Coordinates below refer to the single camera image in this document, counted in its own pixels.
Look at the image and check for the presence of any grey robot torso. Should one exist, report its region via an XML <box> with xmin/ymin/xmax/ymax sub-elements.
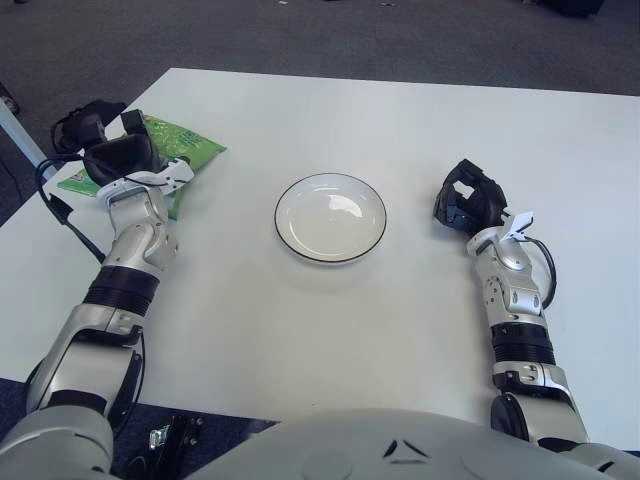
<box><xmin>184</xmin><ymin>407</ymin><xmax>640</xmax><ymax>480</ymax></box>

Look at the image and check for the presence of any green snack bag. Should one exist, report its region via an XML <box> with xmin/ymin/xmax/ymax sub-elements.
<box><xmin>57</xmin><ymin>115</ymin><xmax>229</xmax><ymax>221</ymax></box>

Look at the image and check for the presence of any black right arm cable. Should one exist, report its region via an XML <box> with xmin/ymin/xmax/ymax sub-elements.
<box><xmin>519</xmin><ymin>235</ymin><xmax>558</xmax><ymax>307</ymax></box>

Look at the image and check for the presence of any silver metal bracket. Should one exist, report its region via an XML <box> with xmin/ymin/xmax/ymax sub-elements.
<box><xmin>148</xmin><ymin>424</ymin><xmax>174</xmax><ymax>450</ymax></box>

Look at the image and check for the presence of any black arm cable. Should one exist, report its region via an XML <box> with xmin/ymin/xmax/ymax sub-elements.
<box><xmin>519</xmin><ymin>235</ymin><xmax>558</xmax><ymax>307</ymax></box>
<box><xmin>33</xmin><ymin>154</ymin><xmax>149</xmax><ymax>441</ymax></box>

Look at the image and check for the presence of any white plate with black rim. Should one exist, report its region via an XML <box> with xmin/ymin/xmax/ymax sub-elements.
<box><xmin>273</xmin><ymin>172</ymin><xmax>388</xmax><ymax>266</ymax></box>

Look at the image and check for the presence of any black backpack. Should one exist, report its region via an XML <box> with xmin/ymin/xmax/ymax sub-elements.
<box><xmin>52</xmin><ymin>99</ymin><xmax>127</xmax><ymax>154</ymax></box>

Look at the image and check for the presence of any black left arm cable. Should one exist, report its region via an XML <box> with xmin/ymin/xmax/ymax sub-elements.
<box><xmin>33</xmin><ymin>154</ymin><xmax>149</xmax><ymax>441</ymax></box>

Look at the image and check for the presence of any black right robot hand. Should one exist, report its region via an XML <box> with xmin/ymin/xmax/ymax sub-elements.
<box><xmin>432</xmin><ymin>158</ymin><xmax>535</xmax><ymax>245</ymax></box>

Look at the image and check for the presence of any black metal frame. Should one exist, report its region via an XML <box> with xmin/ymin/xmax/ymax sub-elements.
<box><xmin>124</xmin><ymin>414</ymin><xmax>207</xmax><ymax>480</ymax></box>

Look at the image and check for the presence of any white table leg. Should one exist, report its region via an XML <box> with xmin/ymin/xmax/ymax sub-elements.
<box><xmin>0</xmin><ymin>99</ymin><xmax>59</xmax><ymax>182</ymax></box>

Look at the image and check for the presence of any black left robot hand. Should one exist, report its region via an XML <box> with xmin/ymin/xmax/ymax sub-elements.
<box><xmin>77</xmin><ymin>109</ymin><xmax>196</xmax><ymax>204</ymax></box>

